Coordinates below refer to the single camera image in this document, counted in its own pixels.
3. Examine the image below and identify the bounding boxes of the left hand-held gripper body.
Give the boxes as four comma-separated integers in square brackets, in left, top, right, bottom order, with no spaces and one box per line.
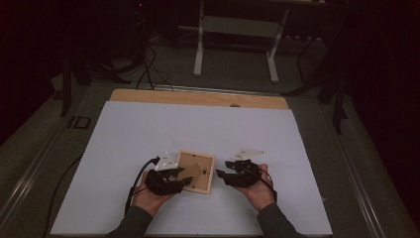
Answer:
[145,151,186,196]

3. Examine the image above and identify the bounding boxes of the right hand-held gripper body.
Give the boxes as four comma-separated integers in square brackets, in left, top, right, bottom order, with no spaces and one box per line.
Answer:
[227,148,266,188]

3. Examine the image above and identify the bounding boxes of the wooden picture frame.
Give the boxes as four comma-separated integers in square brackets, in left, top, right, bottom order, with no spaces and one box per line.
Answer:
[175,149,217,195]

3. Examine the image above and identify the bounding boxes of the person's left hand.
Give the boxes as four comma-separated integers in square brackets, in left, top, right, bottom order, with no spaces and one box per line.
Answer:
[133,172,175,218]

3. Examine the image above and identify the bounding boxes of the person's right hand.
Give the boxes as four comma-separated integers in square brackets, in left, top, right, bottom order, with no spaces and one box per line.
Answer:
[235,164,277,212]

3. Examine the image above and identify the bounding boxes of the white table sheet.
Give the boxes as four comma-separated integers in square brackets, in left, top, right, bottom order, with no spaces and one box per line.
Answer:
[49,100,334,237]

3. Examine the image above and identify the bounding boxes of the black floor socket plate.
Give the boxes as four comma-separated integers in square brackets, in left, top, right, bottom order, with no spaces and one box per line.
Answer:
[67,115,92,131]

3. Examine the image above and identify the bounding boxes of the black stand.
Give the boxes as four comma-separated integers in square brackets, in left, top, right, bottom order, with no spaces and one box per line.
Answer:
[58,49,133,117]
[281,33,350,136]

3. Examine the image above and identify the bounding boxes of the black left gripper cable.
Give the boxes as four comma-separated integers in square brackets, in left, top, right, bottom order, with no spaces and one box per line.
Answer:
[42,154,161,238]

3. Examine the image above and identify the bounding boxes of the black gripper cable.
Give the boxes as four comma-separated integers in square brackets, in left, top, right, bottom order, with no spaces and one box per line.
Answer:
[42,154,161,238]
[260,169,278,203]

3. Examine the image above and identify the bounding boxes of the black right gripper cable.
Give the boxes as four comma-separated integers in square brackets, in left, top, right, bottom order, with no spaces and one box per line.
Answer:
[260,169,278,203]

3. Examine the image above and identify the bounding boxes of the black floor cables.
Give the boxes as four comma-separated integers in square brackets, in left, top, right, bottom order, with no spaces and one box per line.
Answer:
[136,43,175,92]

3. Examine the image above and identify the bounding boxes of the metal floor rail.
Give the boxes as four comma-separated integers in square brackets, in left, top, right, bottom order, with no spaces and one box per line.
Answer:
[0,127,67,226]
[325,108,388,238]

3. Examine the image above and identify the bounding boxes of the white metal desk frame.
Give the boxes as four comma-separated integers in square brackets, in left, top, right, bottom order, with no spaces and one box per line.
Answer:
[192,0,291,84]

